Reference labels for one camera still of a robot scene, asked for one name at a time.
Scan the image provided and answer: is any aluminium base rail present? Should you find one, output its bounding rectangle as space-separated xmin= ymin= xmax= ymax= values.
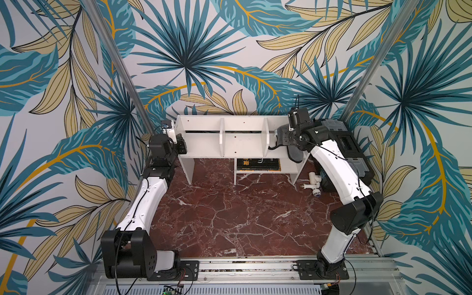
xmin=86 ymin=256 xmax=406 ymax=295

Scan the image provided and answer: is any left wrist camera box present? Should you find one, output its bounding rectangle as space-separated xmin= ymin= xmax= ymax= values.
xmin=161 ymin=119 xmax=177 ymax=143

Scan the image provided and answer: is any left aluminium corner post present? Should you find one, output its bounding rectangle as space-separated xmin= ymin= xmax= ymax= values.
xmin=83 ymin=0 xmax=154 ymax=134

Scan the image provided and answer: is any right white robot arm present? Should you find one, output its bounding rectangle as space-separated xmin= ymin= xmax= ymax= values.
xmin=270 ymin=124 xmax=384 ymax=278

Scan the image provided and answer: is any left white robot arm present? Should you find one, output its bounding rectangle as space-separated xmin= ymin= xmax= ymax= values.
xmin=100 ymin=133 xmax=187 ymax=279

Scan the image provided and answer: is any aluminium corner post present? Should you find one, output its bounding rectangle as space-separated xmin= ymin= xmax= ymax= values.
xmin=83 ymin=0 xmax=154 ymax=134
xmin=339 ymin=0 xmax=420 ymax=122

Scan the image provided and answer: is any dark grey green cloth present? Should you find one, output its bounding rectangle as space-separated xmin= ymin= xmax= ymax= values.
xmin=287 ymin=145 xmax=304 ymax=163

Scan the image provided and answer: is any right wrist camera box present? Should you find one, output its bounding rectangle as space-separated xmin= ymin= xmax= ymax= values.
xmin=288 ymin=107 xmax=313 ymax=131

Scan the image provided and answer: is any white wooden bookshelf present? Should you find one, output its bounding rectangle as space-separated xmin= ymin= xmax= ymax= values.
xmin=174 ymin=115 xmax=309 ymax=184

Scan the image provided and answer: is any black yellow book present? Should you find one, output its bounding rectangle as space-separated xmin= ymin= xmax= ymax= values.
xmin=236 ymin=159 xmax=281 ymax=172

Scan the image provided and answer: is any right aluminium corner post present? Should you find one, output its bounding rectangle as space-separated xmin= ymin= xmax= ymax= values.
xmin=339 ymin=0 xmax=420 ymax=122

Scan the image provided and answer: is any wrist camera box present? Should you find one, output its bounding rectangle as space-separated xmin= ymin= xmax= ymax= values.
xmin=161 ymin=119 xmax=177 ymax=143
xmin=288 ymin=107 xmax=313 ymax=131

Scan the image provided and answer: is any white pvc pipe fitting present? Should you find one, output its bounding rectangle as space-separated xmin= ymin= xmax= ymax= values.
xmin=302 ymin=172 xmax=322 ymax=197

